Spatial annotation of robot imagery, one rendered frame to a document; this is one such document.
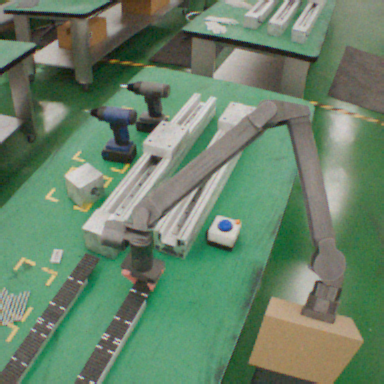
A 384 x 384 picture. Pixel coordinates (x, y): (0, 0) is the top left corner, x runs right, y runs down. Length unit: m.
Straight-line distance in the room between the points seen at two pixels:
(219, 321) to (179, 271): 0.21
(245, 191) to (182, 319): 0.57
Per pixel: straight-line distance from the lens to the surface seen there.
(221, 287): 1.26
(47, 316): 1.20
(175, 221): 1.36
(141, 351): 1.15
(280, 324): 0.95
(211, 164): 1.03
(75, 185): 1.44
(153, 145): 1.52
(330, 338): 0.96
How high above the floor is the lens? 1.80
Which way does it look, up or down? 42 degrees down
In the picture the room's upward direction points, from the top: 3 degrees clockwise
